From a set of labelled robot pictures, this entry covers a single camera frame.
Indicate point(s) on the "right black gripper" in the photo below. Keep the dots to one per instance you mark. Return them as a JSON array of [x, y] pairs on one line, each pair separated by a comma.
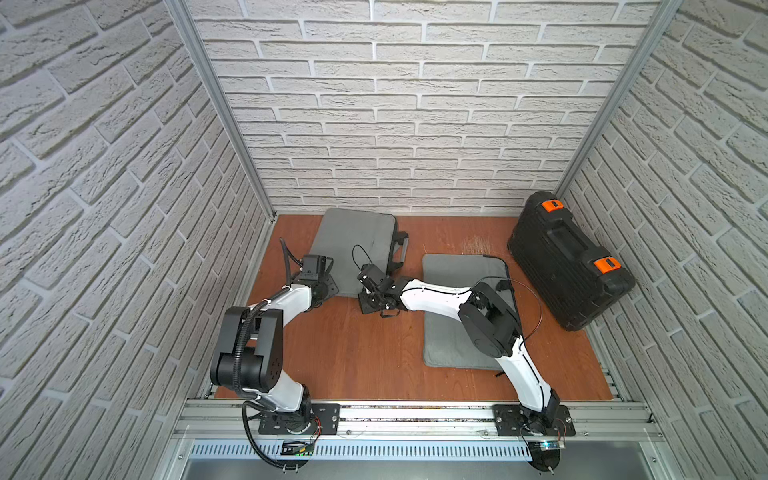
[[363, 300]]

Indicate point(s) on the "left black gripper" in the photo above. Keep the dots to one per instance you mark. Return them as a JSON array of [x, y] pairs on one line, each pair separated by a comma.
[[324, 287]]

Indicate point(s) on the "grey zippered laptop bag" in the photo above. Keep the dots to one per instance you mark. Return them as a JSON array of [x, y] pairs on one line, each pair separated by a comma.
[[353, 238]]

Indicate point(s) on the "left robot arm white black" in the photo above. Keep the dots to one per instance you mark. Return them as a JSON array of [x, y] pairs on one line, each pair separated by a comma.
[[249, 353]]

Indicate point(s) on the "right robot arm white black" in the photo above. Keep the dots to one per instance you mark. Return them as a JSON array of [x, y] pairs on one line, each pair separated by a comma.
[[492, 325]]

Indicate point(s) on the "black plastic tool case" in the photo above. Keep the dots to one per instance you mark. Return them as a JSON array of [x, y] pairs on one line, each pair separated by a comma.
[[576, 278]]

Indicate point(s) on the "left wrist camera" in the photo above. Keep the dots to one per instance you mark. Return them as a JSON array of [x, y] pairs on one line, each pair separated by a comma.
[[315, 268]]

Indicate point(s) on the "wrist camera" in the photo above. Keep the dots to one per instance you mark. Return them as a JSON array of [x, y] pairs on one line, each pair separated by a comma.
[[315, 268], [372, 278]]

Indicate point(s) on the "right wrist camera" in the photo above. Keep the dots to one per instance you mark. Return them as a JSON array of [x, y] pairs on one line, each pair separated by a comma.
[[372, 278]]

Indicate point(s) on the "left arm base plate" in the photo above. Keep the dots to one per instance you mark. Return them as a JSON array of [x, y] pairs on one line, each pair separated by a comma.
[[322, 418]]

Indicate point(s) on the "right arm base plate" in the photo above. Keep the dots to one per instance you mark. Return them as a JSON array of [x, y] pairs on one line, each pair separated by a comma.
[[514, 420]]

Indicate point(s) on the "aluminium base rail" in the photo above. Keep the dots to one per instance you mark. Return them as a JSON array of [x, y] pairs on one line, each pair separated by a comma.
[[483, 421]]

